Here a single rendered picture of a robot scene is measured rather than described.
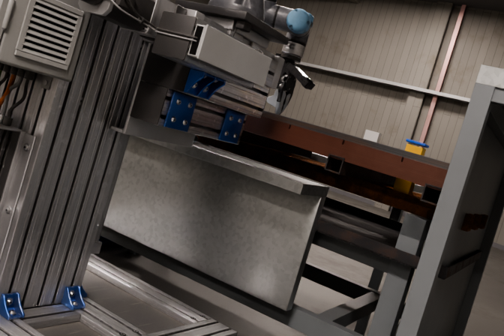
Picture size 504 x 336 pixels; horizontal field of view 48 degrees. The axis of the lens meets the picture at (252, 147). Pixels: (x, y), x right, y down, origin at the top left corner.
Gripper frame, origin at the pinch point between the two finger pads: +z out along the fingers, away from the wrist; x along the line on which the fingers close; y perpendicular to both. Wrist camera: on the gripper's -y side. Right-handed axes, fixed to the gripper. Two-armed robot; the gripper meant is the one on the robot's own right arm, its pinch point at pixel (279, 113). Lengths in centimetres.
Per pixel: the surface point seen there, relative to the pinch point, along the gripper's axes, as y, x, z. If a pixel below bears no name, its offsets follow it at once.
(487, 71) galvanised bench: -68, 50, -18
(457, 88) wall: 121, -926, -172
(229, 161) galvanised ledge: -7.3, 36.4, 18.4
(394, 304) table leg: -58, 11, 43
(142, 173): 33, 20, 33
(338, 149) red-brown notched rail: -30.1, 16.4, 6.1
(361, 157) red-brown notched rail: -37.6, 16.5, 6.4
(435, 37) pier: 187, -918, -254
